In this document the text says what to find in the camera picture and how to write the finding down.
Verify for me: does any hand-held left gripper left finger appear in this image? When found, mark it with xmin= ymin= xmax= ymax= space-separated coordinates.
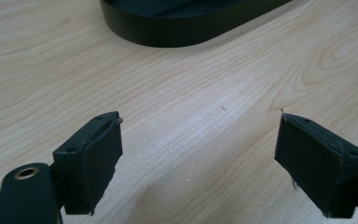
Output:
xmin=52 ymin=111 xmax=124 ymax=217

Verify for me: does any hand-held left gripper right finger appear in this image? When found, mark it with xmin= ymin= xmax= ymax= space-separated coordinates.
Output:
xmin=274 ymin=112 xmax=358 ymax=218

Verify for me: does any black oval tray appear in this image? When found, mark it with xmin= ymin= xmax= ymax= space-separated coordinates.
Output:
xmin=99 ymin=0 xmax=294 ymax=49

